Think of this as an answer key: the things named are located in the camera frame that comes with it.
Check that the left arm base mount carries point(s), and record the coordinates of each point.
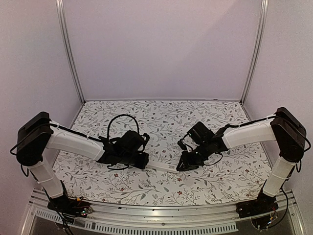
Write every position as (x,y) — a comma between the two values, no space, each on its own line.
(69,207)

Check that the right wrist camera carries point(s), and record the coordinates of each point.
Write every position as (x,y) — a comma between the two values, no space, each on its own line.
(184,146)

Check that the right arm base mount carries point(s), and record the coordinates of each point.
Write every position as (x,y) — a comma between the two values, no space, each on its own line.
(262,204)

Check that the right aluminium frame post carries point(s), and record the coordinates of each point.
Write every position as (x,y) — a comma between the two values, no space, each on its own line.
(256,51)

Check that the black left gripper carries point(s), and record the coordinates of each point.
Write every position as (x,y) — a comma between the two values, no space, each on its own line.
(143,164)

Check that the white remote control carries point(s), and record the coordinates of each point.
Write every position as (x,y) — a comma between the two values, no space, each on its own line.
(162,166)

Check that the aluminium frame post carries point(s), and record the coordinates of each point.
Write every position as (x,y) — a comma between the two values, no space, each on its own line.
(68,49)
(256,51)

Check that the floral patterned table mat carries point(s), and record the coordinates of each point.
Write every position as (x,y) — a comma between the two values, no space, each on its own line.
(235,175)

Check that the front aluminium rail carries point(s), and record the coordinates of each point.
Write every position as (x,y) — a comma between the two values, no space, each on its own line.
(117,219)

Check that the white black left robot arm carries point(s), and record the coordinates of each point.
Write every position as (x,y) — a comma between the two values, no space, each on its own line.
(41,133)

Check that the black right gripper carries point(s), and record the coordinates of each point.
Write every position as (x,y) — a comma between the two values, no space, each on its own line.
(190,159)

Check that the left aluminium frame post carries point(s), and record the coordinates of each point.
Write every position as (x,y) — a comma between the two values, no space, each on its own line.
(68,49)

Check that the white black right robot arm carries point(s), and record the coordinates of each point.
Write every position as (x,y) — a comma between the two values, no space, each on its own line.
(281,127)

